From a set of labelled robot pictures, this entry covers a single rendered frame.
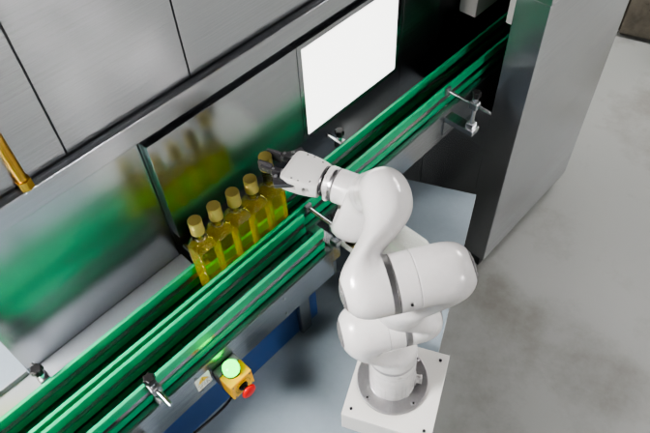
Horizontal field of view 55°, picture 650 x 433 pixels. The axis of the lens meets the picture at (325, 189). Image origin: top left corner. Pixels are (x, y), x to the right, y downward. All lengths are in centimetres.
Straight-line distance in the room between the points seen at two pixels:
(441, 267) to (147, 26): 75
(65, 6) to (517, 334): 223
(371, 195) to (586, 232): 228
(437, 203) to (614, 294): 114
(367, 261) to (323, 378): 92
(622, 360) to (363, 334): 174
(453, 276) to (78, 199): 83
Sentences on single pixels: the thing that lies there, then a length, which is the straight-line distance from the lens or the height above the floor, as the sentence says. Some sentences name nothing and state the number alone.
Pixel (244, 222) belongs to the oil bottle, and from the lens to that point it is 159.
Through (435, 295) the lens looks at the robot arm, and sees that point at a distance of 103.
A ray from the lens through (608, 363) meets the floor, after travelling 292.
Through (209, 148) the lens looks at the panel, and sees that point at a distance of 159.
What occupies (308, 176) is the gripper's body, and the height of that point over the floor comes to 138.
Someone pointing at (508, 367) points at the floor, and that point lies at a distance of 280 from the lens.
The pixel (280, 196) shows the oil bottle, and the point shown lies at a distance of 164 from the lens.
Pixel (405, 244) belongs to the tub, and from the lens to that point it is 188.
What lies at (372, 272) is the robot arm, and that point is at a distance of 101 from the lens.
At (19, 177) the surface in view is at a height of 161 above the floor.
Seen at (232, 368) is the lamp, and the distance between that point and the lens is 163.
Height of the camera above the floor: 248
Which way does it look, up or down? 50 degrees down
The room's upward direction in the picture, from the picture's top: 4 degrees counter-clockwise
